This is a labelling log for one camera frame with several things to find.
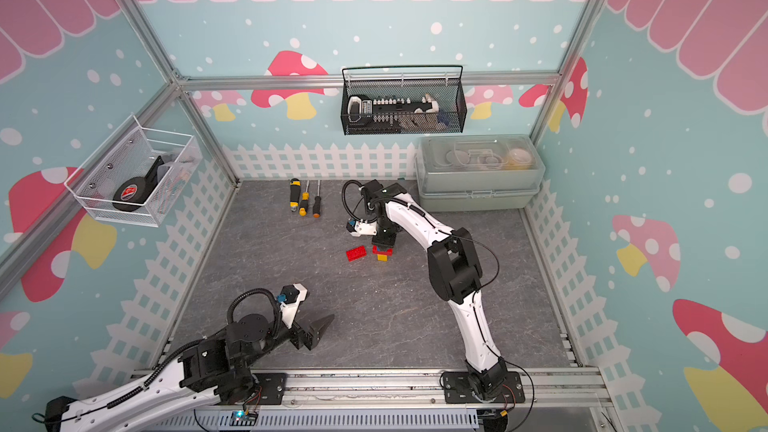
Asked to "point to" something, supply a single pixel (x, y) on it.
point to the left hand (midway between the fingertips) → (320, 311)
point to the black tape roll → (132, 194)
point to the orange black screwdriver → (317, 204)
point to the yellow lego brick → (382, 257)
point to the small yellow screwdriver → (304, 203)
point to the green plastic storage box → (484, 172)
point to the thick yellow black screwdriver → (295, 194)
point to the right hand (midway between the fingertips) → (387, 239)
